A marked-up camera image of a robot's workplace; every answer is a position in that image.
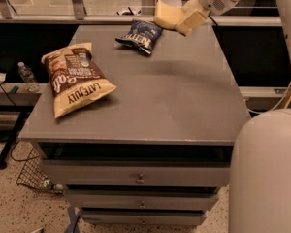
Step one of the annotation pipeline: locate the clear plastic water bottle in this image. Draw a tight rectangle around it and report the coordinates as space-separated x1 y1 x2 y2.
17 62 40 93

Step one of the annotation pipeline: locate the black wire basket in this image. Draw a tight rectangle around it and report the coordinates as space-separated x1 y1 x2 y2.
16 149 63 194

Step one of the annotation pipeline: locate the grey drawer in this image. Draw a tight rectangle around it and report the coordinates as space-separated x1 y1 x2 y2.
65 190 218 211
41 160 230 187
81 211 206 226

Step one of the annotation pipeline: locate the grey drawer cabinet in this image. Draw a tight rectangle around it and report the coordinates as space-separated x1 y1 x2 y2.
20 25 248 214

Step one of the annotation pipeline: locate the metal window railing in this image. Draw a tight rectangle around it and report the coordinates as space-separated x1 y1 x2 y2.
0 0 284 27

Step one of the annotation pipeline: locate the blue Kettle chip bag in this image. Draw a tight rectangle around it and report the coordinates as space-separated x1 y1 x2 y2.
115 19 163 55

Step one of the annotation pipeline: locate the yellow sponge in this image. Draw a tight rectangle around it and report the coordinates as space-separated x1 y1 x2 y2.
154 0 183 30

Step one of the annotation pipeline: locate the black side table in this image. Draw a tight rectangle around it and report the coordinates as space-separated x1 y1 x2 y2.
0 83 46 170

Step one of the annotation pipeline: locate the middle grey drawer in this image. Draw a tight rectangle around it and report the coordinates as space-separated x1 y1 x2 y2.
65 190 218 211

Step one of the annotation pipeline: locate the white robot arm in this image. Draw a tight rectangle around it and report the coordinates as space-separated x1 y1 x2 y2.
193 0 291 233

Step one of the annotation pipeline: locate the bottom grey drawer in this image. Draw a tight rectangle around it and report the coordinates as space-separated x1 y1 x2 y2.
81 211 206 226

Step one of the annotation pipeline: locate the top grey drawer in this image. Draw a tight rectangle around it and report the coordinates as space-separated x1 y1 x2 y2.
41 160 230 187

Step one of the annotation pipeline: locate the brown Late July chip bag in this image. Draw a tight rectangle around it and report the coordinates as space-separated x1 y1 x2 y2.
41 42 116 118

